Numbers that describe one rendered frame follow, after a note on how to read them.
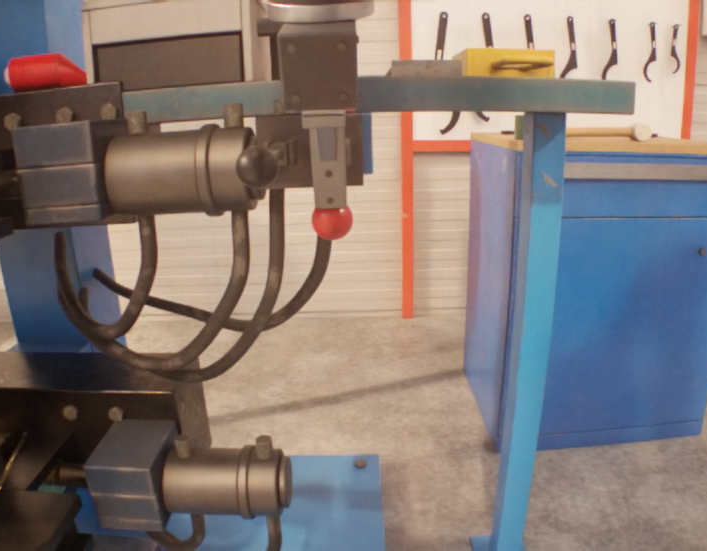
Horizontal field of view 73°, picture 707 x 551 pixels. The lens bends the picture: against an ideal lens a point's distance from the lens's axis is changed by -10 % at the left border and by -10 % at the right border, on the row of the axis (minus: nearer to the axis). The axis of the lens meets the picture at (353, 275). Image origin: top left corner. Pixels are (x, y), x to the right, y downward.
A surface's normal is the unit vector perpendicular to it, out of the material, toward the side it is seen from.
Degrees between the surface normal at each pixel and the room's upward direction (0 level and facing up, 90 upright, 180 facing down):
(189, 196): 116
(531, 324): 90
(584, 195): 90
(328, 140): 140
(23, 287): 90
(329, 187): 110
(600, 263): 90
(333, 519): 0
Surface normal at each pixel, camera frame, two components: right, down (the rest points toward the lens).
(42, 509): -0.03, -0.95
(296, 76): 0.01, 0.61
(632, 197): 0.00, 0.30
